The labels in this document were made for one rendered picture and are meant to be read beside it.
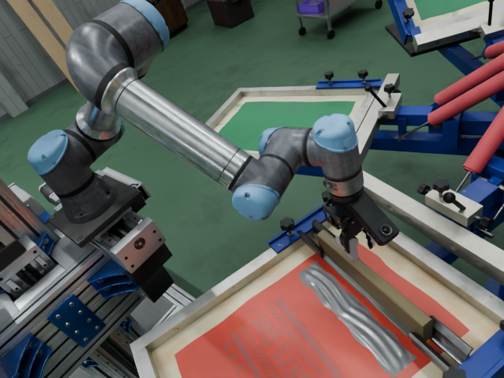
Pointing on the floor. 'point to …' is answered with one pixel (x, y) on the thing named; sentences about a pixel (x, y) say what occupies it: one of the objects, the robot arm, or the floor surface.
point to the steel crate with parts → (172, 14)
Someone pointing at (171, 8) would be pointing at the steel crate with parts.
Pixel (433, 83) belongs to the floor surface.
